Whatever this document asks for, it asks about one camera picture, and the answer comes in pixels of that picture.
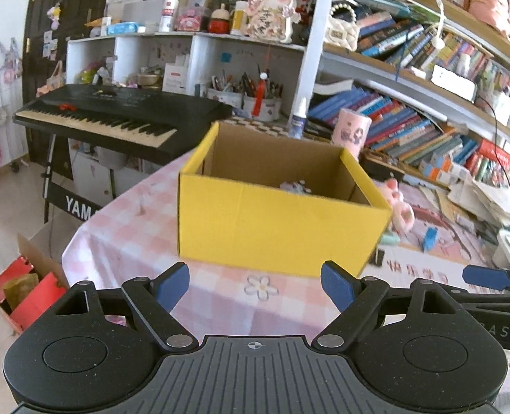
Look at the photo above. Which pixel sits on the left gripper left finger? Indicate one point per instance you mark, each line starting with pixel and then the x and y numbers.
pixel 151 302

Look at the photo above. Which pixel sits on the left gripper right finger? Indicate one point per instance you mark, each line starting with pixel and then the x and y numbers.
pixel 359 302

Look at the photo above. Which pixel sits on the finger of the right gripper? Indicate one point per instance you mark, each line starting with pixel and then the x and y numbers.
pixel 497 279

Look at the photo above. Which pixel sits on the blue plastic item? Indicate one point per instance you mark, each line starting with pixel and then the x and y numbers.
pixel 429 240

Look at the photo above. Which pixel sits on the black binder clip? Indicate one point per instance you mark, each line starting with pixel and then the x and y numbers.
pixel 378 257

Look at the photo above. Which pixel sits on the small purple figurine toy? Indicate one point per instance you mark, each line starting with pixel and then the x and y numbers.
pixel 296 187

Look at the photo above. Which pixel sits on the green eraser case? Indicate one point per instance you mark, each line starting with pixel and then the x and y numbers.
pixel 390 239

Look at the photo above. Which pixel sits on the stack of papers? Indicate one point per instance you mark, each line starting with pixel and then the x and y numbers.
pixel 487 203

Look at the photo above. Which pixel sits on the pink cartoon desk mat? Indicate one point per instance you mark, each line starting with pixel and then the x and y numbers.
pixel 135 236

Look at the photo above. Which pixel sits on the pink plush toy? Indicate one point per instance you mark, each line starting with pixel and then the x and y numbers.
pixel 402 217

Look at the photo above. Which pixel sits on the red gift bag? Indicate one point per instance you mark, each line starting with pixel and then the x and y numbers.
pixel 28 290

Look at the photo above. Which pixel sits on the dark wooden box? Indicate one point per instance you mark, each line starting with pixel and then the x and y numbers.
pixel 379 170

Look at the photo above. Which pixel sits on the yellow cardboard box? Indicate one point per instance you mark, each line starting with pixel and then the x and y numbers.
pixel 231 210

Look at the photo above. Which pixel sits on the pink cylindrical canister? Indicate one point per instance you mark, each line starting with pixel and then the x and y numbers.
pixel 351 130

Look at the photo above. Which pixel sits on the black electronic keyboard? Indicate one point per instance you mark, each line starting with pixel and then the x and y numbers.
pixel 152 125

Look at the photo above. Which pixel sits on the white spray bottle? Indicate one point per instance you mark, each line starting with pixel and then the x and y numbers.
pixel 298 120

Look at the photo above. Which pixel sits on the checkered chess board box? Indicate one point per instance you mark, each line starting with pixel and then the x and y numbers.
pixel 258 126

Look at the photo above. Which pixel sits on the white digital clock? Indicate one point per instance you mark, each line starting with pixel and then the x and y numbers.
pixel 452 82

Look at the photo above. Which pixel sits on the white pen holder cup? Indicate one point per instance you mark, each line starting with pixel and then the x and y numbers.
pixel 234 99

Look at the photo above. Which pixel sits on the white bookshelf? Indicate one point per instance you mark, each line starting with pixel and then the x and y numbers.
pixel 389 46

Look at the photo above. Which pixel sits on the pink cat ornament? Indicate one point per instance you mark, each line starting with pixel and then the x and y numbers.
pixel 272 20

